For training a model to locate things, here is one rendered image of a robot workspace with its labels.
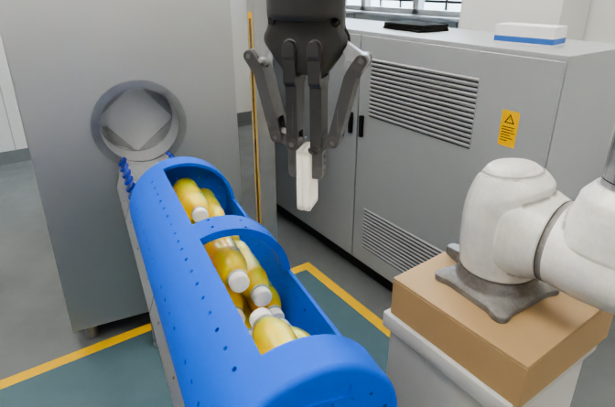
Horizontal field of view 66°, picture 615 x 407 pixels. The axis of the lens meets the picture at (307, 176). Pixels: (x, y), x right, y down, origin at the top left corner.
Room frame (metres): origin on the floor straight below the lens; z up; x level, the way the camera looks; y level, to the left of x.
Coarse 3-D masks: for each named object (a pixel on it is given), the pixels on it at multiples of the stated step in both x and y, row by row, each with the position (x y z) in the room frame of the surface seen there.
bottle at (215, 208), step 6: (204, 192) 1.22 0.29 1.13; (210, 192) 1.23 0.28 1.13; (210, 198) 1.18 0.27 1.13; (216, 198) 1.20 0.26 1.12; (210, 204) 1.14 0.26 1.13; (216, 204) 1.15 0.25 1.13; (210, 210) 1.11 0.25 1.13; (216, 210) 1.12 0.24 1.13; (222, 210) 1.14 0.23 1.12; (210, 216) 1.10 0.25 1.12
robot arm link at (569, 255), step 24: (600, 192) 0.66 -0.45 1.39; (576, 216) 0.67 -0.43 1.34; (600, 216) 0.64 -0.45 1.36; (552, 240) 0.68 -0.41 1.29; (576, 240) 0.65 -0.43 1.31; (600, 240) 0.63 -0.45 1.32; (552, 264) 0.67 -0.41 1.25; (576, 264) 0.64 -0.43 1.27; (600, 264) 0.62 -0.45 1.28; (576, 288) 0.64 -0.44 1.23; (600, 288) 0.61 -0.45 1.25
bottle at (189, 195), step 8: (176, 184) 1.19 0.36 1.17; (184, 184) 1.16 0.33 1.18; (192, 184) 1.17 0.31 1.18; (176, 192) 1.16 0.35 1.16; (184, 192) 1.12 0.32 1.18; (192, 192) 1.11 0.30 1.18; (200, 192) 1.13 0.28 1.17; (184, 200) 1.08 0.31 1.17; (192, 200) 1.07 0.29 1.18; (200, 200) 1.08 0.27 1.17; (184, 208) 1.07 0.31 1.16; (192, 208) 1.06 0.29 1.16; (208, 208) 1.08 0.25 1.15
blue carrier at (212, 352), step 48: (144, 192) 1.10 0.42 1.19; (144, 240) 0.94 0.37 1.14; (192, 240) 0.80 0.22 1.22; (192, 288) 0.67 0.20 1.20; (288, 288) 0.86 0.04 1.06; (192, 336) 0.58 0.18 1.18; (240, 336) 0.53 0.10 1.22; (336, 336) 0.53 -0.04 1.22; (192, 384) 0.51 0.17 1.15; (240, 384) 0.46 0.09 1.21; (288, 384) 0.44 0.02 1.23; (336, 384) 0.46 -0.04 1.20; (384, 384) 0.50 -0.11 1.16
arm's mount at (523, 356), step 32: (448, 256) 0.93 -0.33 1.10; (416, 288) 0.82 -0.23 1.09; (448, 288) 0.81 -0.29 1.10; (416, 320) 0.80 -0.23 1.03; (448, 320) 0.73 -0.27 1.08; (480, 320) 0.72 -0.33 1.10; (512, 320) 0.71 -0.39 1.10; (544, 320) 0.71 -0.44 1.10; (576, 320) 0.71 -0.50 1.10; (608, 320) 0.77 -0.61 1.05; (448, 352) 0.73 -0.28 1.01; (480, 352) 0.67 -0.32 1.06; (512, 352) 0.63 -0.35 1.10; (544, 352) 0.63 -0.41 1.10; (576, 352) 0.70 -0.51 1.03; (512, 384) 0.61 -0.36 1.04; (544, 384) 0.64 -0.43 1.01
